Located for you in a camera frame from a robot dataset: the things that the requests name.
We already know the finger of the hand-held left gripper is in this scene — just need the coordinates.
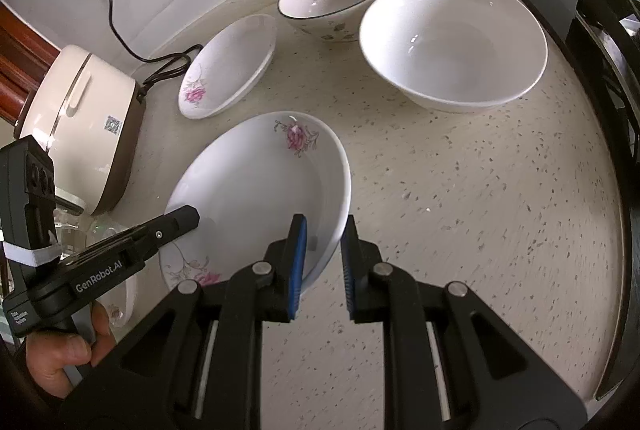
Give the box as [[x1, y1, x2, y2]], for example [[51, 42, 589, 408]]
[[120, 205, 201, 263]]

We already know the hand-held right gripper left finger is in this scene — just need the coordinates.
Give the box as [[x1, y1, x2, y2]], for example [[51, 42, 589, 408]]
[[60, 213, 308, 430]]

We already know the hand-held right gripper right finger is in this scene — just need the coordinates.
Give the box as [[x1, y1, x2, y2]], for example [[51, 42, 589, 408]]
[[340, 214, 588, 430]]

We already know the large floral white plate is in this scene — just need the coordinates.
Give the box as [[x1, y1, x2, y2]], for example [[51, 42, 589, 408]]
[[159, 111, 352, 298]]

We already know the small floral white plate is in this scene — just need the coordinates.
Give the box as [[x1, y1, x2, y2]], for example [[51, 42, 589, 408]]
[[178, 14, 278, 120]]

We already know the large white bowl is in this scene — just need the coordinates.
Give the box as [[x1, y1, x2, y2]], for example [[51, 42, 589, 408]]
[[358, 0, 549, 113]]

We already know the person's left hand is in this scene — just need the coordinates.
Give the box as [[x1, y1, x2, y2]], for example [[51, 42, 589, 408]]
[[25, 302, 116, 398]]

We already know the round clear glass plate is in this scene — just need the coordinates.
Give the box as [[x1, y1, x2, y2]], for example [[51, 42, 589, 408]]
[[55, 210, 126, 256]]

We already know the cream rice cooker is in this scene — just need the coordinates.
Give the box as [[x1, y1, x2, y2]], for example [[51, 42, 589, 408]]
[[12, 44, 147, 217]]

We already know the wooden framed glass door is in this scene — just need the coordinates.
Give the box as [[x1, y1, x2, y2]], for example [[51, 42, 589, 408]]
[[0, 2, 58, 123]]

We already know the black stove pan support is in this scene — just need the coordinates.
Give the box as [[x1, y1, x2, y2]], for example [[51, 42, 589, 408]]
[[575, 0, 640, 146]]

